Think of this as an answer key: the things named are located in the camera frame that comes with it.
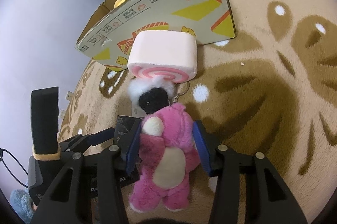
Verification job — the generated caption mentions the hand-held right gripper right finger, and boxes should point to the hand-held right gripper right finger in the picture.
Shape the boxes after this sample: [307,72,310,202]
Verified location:
[193,120,308,224]

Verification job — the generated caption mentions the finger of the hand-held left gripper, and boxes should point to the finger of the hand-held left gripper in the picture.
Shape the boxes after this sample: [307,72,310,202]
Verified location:
[59,127,117,158]

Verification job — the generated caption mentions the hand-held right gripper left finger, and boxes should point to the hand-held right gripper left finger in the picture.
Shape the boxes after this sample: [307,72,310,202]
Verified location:
[30,119,143,224]

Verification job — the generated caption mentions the pink bear plush toy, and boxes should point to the pink bear plush toy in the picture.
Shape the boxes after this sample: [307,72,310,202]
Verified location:
[129,103,201,212]

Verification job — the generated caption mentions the black white plush keychain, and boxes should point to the black white plush keychain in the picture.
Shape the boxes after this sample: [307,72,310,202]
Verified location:
[128,78,190,115]

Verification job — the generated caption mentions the pink swiss roll squishy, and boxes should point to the pink swiss roll squishy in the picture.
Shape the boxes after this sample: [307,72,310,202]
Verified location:
[127,30,198,85]

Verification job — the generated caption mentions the black hang tag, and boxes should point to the black hang tag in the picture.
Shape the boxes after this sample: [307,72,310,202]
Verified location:
[116,115,141,135]

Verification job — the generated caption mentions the beige brown flower rug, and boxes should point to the beige brown flower rug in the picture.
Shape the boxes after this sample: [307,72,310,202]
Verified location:
[56,0,337,224]

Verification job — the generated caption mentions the person's blue fuzzy pants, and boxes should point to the person's blue fuzzy pants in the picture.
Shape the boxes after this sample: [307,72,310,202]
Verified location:
[9,188,36,223]

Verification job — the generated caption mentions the black cable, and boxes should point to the black cable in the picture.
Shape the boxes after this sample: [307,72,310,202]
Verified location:
[0,147,29,188]

